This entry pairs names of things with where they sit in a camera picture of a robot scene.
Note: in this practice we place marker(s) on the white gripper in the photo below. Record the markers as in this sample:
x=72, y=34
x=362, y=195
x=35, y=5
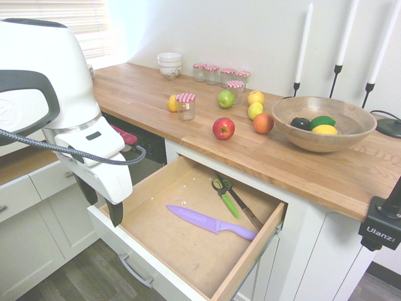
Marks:
x=103, y=178

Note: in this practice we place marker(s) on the large wooden drawer white front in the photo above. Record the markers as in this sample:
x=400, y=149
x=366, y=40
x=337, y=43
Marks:
x=194, y=251

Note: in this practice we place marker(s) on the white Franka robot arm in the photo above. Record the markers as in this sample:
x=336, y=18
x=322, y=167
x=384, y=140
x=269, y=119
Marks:
x=47, y=62

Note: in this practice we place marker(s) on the black steel dishwasher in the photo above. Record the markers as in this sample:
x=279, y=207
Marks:
x=153, y=147

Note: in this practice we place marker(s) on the white low cabinet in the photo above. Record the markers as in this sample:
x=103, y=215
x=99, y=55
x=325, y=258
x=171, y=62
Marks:
x=31, y=235

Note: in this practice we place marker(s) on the purple kitchen knife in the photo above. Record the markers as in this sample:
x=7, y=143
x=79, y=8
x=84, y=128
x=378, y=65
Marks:
x=203, y=221

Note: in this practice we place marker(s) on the orange yellow lemon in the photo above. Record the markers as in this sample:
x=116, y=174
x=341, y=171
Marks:
x=171, y=104

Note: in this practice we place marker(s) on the glass jar red checked lid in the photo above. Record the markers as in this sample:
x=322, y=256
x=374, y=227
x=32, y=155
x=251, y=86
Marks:
x=199, y=73
x=243, y=78
x=212, y=76
x=185, y=108
x=235, y=92
x=227, y=78

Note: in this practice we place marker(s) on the stack of white plates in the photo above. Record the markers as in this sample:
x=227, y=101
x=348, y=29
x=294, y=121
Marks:
x=91, y=71

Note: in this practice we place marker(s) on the red apple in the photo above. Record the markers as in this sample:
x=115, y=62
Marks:
x=223, y=128

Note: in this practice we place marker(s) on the white bowl with pattern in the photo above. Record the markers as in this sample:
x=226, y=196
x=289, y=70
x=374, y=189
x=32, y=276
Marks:
x=170, y=72

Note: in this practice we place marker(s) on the plain white bowl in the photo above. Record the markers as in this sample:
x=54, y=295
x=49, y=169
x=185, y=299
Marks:
x=169, y=57
x=169, y=65

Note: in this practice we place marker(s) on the green apple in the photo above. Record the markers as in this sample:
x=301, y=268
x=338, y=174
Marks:
x=225, y=99

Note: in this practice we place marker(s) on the white window blind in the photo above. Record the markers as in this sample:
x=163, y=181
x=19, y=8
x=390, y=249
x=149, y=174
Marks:
x=94, y=25

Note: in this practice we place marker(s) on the orange red peach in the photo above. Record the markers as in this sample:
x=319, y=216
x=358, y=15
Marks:
x=263, y=123

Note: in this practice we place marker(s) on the yellow apple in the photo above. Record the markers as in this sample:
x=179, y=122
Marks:
x=256, y=97

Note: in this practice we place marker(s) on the dark avocado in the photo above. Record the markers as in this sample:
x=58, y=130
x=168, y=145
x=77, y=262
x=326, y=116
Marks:
x=300, y=123

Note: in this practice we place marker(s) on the black candle holder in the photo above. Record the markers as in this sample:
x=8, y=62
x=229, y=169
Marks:
x=336, y=75
x=296, y=88
x=369, y=89

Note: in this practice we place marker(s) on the white counter cabinet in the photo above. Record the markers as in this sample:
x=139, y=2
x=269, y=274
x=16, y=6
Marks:
x=329, y=251

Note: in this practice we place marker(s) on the large wooden bowl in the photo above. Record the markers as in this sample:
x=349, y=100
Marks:
x=326, y=138

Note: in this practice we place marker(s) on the green lime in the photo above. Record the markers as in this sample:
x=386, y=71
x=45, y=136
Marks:
x=322, y=120

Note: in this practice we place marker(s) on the black round stand base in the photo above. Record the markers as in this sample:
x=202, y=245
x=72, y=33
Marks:
x=390, y=128

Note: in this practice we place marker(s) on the red wrist camera mount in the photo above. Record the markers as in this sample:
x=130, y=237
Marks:
x=125, y=136

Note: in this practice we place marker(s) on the black Ulanzi camera clamp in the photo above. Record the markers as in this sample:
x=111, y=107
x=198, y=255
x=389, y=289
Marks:
x=380, y=225

